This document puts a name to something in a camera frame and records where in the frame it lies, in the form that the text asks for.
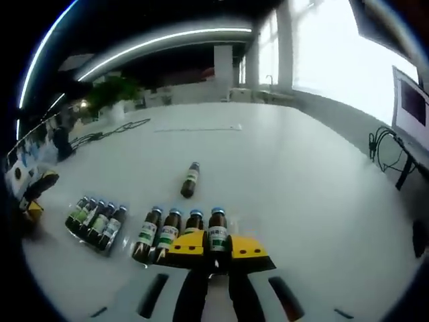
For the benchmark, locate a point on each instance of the green plant in white pot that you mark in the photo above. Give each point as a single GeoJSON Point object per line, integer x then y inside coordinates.
{"type": "Point", "coordinates": [114, 90]}

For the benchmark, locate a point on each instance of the white square column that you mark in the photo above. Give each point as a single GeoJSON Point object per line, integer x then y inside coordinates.
{"type": "Point", "coordinates": [226, 70]}

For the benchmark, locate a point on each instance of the black rounded object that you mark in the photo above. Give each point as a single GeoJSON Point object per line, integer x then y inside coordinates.
{"type": "Point", "coordinates": [420, 238]}

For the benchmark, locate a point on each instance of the narrow window with blinds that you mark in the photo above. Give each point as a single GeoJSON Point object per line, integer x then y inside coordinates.
{"type": "Point", "coordinates": [268, 53]}

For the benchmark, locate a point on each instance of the bluish white crumpled bag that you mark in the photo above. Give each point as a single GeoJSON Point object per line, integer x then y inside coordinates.
{"type": "Point", "coordinates": [37, 152]}

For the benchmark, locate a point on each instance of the bottles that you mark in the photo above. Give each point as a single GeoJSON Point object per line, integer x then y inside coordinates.
{"type": "Point", "coordinates": [109, 252]}

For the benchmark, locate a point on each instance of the black upright object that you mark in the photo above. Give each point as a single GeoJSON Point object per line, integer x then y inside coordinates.
{"type": "Point", "coordinates": [63, 146]}

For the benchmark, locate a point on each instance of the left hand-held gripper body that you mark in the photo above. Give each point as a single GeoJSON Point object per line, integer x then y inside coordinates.
{"type": "Point", "coordinates": [17, 182]}

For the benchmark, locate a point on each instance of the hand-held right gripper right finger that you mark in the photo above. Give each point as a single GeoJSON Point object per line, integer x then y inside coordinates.
{"type": "Point", "coordinates": [248, 251]}

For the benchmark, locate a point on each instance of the curved sink faucet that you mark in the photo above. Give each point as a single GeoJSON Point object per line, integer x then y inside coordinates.
{"type": "Point", "coordinates": [269, 80]}

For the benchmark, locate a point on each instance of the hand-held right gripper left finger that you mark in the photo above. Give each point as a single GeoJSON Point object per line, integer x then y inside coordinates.
{"type": "Point", "coordinates": [187, 246]}

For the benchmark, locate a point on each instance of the sink counter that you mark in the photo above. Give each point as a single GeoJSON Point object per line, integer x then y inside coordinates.
{"type": "Point", "coordinates": [278, 95]}

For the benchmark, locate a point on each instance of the clear plastic tray box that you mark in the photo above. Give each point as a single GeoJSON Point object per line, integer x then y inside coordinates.
{"type": "Point", "coordinates": [238, 225]}

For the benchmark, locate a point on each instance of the large window with blinds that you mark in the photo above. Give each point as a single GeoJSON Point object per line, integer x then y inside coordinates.
{"type": "Point", "coordinates": [345, 60]}

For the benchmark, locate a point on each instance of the white low cabinet row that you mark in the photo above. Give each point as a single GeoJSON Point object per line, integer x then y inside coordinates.
{"type": "Point", "coordinates": [181, 98]}

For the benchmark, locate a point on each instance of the red white background object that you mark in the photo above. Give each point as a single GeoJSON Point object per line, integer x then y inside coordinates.
{"type": "Point", "coordinates": [208, 71]}

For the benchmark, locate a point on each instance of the long curved ceiling light strip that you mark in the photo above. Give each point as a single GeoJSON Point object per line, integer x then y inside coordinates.
{"type": "Point", "coordinates": [201, 33]}

